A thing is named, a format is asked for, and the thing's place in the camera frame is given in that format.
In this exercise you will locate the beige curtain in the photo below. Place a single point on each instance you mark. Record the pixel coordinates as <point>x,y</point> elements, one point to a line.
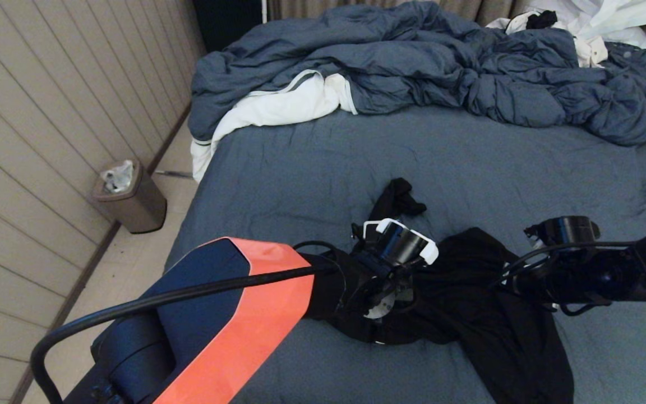
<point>300,8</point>

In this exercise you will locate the black tall furniture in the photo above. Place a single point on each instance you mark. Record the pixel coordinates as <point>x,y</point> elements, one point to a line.
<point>227,19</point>

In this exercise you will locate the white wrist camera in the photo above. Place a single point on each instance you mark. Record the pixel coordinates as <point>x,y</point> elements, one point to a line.
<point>427,249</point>
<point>536,231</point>

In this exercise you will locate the black t-shirt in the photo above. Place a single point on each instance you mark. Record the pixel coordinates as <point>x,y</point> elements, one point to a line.
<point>497,325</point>

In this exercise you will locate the small black fabric item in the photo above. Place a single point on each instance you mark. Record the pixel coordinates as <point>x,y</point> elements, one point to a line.
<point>540,21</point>

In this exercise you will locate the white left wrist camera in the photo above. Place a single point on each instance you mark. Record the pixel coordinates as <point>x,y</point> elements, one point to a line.
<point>427,249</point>

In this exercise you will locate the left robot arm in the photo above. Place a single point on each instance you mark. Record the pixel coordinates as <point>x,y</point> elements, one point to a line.
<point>216,325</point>

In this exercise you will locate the brown trash bin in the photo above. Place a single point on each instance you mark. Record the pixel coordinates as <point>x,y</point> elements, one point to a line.
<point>138,210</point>

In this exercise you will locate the white duvet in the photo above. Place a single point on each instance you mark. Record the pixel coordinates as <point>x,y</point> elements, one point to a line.
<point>278,106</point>

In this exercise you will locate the crumpled blue duvet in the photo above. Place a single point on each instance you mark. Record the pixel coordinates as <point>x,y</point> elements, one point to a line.
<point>413,56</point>

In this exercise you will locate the silver metal rod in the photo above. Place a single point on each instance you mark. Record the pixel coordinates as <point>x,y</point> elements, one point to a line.
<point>174,174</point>

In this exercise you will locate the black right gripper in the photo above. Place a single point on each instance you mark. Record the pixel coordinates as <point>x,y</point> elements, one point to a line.
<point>525,280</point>

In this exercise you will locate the white crumpled shirt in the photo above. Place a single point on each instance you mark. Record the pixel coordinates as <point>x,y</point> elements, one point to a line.
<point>609,17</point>

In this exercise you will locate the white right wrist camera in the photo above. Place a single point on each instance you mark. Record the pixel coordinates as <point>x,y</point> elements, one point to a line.
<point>536,231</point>

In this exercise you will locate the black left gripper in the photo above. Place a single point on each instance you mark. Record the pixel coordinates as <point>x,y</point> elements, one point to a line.
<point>382,292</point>

